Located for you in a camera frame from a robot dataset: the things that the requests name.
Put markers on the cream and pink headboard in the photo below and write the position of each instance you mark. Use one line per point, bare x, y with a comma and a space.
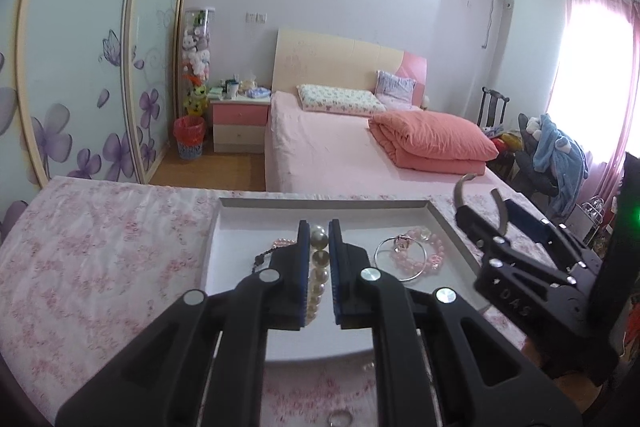
325, 62

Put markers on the pearl earring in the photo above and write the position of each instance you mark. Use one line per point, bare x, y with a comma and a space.
368, 364

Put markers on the dark wooden chair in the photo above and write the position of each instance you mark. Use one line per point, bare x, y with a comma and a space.
492, 107

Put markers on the red and blue waste basket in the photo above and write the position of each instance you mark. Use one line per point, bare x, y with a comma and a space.
190, 137

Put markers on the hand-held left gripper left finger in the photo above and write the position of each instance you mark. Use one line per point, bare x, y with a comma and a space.
302, 279

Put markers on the clear tube of plush toys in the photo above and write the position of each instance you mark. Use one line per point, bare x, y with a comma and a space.
197, 57

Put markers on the folded salmon pink quilt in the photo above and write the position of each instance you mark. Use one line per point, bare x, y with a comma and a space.
430, 137

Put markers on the pink and cream nightstand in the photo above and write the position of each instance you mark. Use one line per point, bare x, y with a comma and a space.
240, 122

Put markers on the pink floral tablecloth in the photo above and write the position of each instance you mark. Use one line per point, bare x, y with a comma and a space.
100, 282

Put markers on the grey shallow tray box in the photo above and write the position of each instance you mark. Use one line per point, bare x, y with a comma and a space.
240, 282

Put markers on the thin silver bangle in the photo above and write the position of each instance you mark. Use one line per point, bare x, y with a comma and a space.
377, 254

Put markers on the grey chair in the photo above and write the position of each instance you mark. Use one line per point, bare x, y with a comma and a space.
525, 172

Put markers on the floral white pillow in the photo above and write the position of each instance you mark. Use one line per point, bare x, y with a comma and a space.
340, 99

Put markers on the white cup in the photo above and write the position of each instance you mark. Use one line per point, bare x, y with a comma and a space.
232, 90

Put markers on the bed with pink sheet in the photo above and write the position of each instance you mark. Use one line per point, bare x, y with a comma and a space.
320, 147

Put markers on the blue plush robe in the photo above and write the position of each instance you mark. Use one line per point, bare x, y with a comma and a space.
557, 157

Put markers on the colourful toys on chair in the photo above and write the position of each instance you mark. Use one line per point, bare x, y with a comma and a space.
505, 142

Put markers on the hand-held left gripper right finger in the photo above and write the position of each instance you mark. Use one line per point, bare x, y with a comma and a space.
335, 279

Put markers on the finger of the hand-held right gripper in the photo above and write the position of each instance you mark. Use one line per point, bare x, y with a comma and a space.
522, 217
510, 257

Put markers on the small lilac pillow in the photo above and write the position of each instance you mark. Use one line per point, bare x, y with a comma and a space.
395, 87

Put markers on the pink window curtain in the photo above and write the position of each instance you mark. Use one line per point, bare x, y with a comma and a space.
580, 17

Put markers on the wardrobe with purple flower doors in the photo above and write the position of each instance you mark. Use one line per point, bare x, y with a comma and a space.
75, 57

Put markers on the white wall sockets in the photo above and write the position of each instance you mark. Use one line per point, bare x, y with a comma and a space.
256, 17

